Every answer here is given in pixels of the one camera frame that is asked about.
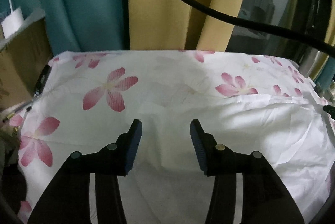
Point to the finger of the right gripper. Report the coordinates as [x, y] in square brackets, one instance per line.
[329, 109]

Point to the steel thermos bottle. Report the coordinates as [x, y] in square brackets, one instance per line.
[312, 63]

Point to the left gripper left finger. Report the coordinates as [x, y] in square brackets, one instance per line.
[66, 198]

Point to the teal curtain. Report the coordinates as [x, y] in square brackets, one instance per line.
[80, 25]

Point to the white garment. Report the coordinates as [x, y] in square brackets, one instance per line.
[166, 184]

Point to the brown cardboard box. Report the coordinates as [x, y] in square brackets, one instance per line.
[23, 57]

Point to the white desk lamp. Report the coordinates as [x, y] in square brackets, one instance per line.
[13, 21]

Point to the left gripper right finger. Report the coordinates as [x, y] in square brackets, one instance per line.
[265, 198]

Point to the floral bed sheet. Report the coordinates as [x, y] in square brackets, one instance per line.
[90, 99]

